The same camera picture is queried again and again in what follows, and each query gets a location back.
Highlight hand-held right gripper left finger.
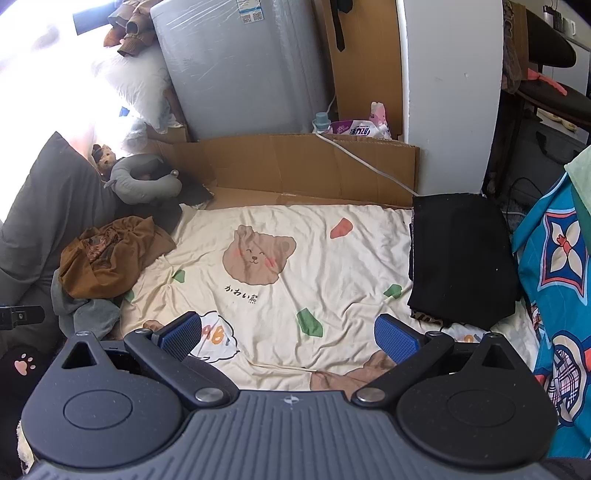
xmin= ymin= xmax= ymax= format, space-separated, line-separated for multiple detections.
xmin=59 ymin=311 xmax=238 ymax=411

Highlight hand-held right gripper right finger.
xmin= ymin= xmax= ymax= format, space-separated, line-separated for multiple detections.
xmin=353 ymin=314 xmax=518 ymax=409

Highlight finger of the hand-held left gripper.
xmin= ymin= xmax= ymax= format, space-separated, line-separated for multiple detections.
xmin=0 ymin=305 xmax=45 ymax=330

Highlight brown printed t-shirt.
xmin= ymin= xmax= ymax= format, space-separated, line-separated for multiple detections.
xmin=59 ymin=216 xmax=176 ymax=298

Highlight folded black knit clothes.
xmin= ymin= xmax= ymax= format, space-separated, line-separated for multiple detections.
xmin=407 ymin=194 xmax=522 ymax=330

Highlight black paw print cushion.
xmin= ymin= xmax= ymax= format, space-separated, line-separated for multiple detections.
xmin=0 ymin=344 xmax=49 ymax=476

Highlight dark grey garment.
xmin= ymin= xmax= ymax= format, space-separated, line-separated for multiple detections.
xmin=0 ymin=131 xmax=122 ymax=324

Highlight cream printed bed sheet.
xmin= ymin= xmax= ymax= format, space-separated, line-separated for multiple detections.
xmin=104 ymin=203 xmax=541 ymax=393

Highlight crumpled black garment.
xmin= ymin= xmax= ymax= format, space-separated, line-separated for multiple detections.
xmin=134 ymin=175 xmax=215 ymax=234

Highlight grey neck pillow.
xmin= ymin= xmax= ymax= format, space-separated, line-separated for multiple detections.
xmin=104 ymin=154 xmax=183 ymax=206

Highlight blue patterned blanket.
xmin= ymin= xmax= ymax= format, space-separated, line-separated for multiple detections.
xmin=512 ymin=171 xmax=591 ymax=472

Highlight small teddy bear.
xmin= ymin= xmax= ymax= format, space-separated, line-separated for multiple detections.
xmin=91 ymin=144 xmax=117 ymax=175

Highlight flat brown cardboard sheet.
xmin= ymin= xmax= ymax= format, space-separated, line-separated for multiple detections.
xmin=139 ymin=129 xmax=422 ymax=210

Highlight clear plastic bag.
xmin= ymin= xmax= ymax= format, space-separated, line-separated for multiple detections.
xmin=121 ymin=117 xmax=154 ymax=154

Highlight light green cloth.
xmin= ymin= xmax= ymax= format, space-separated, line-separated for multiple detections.
xmin=566 ymin=145 xmax=591 ymax=232

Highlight white cabinet panel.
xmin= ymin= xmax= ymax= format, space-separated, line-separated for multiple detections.
xmin=397 ymin=0 xmax=505 ymax=195

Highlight white pillow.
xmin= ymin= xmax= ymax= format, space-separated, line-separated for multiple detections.
xmin=90 ymin=46 xmax=175 ymax=131

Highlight upright brown cardboard panel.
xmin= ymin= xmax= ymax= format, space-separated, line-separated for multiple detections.
xmin=316 ymin=0 xmax=406 ymax=137

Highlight grey plastic-wrapped mattress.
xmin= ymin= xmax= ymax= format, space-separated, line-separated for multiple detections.
xmin=150 ymin=0 xmax=337 ymax=141

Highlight brown bundled garments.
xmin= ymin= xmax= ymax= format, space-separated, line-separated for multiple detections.
xmin=104 ymin=0 xmax=160 ymax=58

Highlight white cable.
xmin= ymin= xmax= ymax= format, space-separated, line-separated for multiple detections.
xmin=314 ymin=95 xmax=420 ymax=195

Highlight black hanging strap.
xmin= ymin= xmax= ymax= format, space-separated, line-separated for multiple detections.
xmin=330 ymin=0 xmax=355 ymax=52

